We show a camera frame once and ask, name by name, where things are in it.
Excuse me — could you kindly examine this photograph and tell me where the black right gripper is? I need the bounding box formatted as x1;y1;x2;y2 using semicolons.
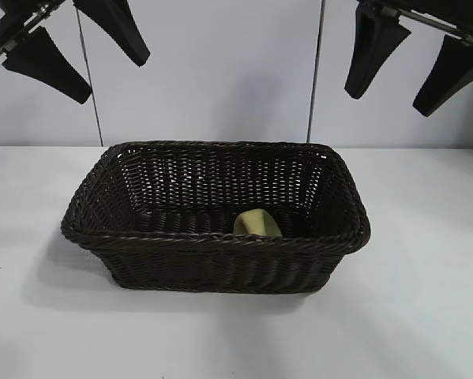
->
344;0;473;118

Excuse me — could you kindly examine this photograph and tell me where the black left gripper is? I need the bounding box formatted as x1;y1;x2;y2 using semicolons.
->
0;0;151;105

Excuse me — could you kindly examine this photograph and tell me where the pale yellow potato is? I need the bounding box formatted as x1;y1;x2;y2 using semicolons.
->
232;208;284;238

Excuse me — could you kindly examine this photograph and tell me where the dark brown woven basket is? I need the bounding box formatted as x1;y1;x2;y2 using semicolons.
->
60;140;372;295

